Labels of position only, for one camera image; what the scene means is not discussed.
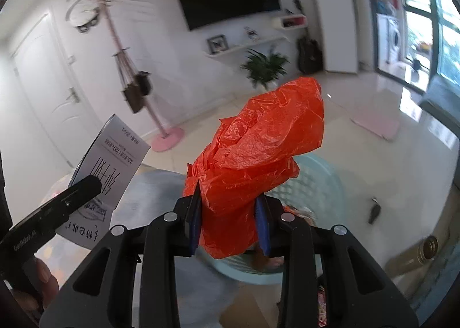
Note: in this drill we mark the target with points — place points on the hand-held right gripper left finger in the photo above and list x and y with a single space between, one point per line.
193 227

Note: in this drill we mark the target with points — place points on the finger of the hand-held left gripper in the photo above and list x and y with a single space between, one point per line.
79 191

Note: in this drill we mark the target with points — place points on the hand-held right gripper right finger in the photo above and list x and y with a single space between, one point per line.
264 231

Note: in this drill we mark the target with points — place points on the grey white milk carton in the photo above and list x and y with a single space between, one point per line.
107 159

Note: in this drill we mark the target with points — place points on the light blue laundry basket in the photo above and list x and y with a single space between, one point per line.
316 184

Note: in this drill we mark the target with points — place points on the orange plastic bag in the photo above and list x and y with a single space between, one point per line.
258 141

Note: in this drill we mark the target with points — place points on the person's left hand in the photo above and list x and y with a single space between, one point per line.
45 277

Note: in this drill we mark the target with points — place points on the patterned tablecloth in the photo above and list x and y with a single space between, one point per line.
158 188

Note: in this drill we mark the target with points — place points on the pink coat rack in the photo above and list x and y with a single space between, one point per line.
163 139

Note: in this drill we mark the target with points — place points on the black red snack packet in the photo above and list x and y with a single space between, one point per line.
321 308

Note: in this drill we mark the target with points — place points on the white door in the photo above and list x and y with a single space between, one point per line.
46 98

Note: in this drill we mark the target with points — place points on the brown tote bag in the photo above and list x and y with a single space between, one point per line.
133 98

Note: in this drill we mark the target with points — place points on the black key fob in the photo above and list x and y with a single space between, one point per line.
373 213

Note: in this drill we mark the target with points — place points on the small black bag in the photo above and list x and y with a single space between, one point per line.
144 84

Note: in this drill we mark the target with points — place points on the clear glass bottle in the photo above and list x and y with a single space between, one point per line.
413 256

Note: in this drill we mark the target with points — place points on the pink floor mat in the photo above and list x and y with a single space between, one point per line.
375 125

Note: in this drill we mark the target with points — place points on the green potted plant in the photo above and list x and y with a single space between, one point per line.
266 66

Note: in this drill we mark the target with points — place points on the black acoustic guitar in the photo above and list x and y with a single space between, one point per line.
309 55

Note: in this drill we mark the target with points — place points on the framed butterfly picture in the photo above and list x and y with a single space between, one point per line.
217 44

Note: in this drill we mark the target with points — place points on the small plant figurine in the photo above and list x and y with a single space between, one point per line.
251 33

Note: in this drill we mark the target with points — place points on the white red oval shelf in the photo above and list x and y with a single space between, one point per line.
284 23

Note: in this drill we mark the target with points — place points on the grey sofa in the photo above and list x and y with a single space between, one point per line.
444 105

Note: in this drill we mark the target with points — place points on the white washing machine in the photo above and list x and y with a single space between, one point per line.
391 40

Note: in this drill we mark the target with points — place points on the dark framed sliding door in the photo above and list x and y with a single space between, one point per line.
436 26

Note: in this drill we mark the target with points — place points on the panda wall clock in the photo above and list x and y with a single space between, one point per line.
86 23

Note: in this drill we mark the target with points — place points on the white low wall shelf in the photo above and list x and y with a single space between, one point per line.
251 46

